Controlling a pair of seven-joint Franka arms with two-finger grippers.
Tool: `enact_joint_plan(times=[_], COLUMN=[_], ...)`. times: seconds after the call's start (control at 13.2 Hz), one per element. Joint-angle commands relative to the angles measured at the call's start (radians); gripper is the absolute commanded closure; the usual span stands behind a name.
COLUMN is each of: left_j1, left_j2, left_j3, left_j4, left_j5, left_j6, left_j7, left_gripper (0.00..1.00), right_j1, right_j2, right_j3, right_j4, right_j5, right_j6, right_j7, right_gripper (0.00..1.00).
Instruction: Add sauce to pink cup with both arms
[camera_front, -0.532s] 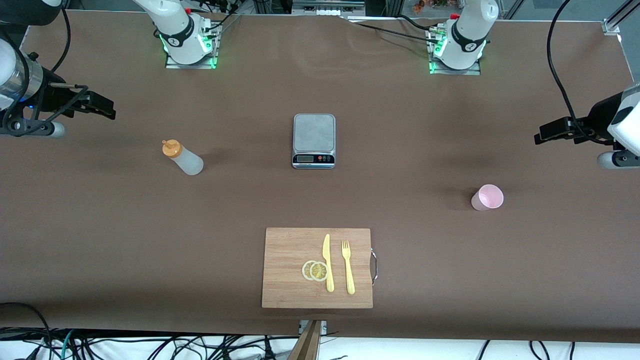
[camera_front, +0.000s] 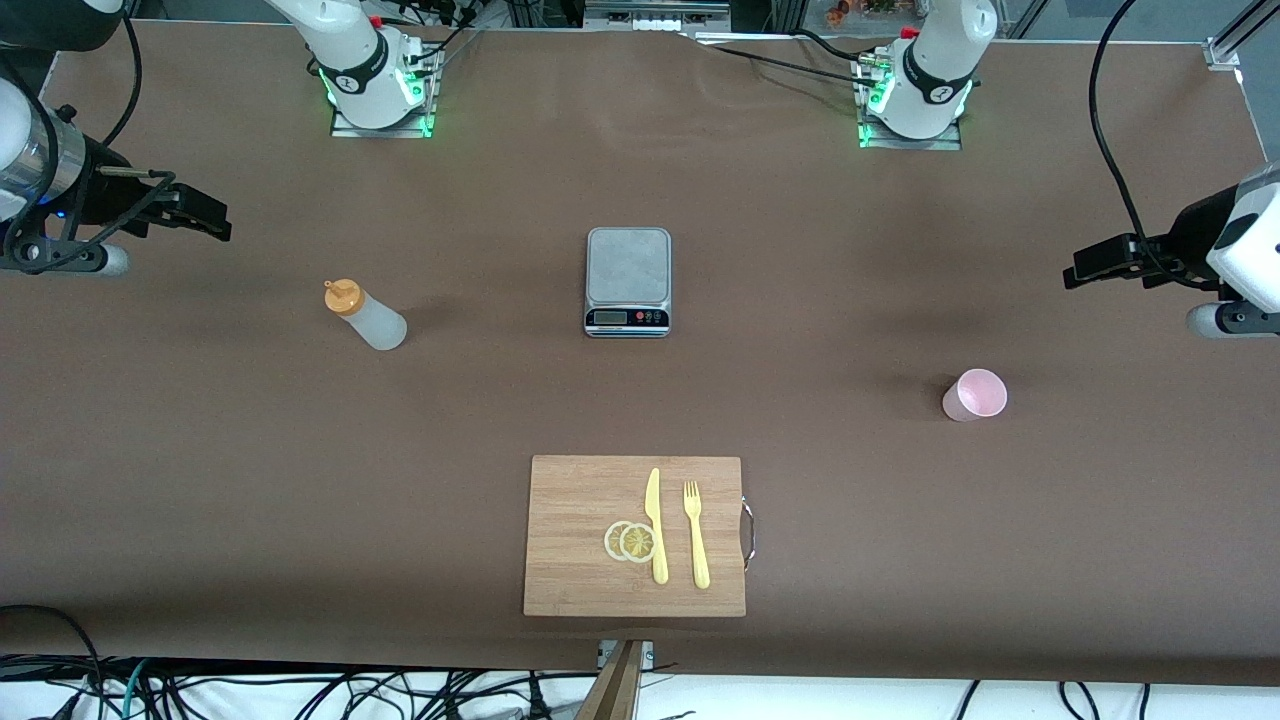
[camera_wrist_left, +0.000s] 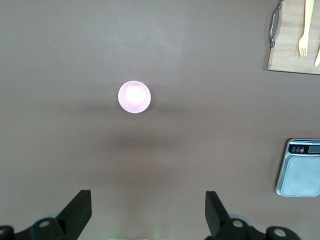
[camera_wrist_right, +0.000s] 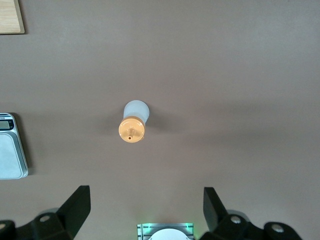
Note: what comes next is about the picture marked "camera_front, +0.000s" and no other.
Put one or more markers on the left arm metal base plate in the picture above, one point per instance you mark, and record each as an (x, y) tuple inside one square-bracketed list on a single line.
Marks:
[(940, 143)]

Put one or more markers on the yellow plastic fork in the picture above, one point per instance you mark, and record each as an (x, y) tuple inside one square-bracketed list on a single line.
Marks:
[(700, 560)]

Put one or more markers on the white power strip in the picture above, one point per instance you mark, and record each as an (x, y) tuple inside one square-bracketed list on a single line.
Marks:
[(655, 24)]

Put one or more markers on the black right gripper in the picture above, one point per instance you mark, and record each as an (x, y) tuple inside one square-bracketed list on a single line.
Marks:
[(100, 197)]

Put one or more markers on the bamboo cutting board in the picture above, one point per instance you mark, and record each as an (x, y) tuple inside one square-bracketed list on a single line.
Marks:
[(570, 520)]

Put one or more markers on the silver digital kitchen scale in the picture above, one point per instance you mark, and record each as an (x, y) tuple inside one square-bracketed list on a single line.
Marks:
[(625, 318)]

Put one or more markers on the yellow plastic knife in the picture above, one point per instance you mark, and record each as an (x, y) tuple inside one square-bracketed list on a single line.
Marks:
[(660, 560)]

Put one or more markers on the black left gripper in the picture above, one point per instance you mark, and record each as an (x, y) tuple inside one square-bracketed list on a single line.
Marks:
[(1187, 234)]

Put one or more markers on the lemon slice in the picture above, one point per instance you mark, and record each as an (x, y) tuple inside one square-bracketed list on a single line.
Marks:
[(611, 541), (638, 543)]

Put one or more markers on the sauce bottle with orange cap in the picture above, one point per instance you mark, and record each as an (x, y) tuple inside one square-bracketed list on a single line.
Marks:
[(378, 325)]

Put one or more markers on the pink plastic cup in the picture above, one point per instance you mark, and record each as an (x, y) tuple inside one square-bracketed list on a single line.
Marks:
[(975, 395)]

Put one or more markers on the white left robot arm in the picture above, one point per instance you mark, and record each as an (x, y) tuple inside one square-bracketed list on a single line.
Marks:
[(935, 70)]

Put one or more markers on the small metal bracket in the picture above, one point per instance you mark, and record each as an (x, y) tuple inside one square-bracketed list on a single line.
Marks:
[(648, 652)]

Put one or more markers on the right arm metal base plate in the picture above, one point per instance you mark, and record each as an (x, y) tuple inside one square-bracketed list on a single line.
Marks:
[(380, 132)]

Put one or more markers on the aluminium frame profile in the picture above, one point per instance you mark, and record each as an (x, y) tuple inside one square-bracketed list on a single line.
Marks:
[(1222, 52)]

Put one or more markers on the wooden post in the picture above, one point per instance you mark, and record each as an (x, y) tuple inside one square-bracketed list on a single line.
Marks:
[(612, 690)]

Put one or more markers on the colourful toy food pile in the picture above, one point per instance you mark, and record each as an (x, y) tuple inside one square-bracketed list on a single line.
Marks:
[(840, 12)]

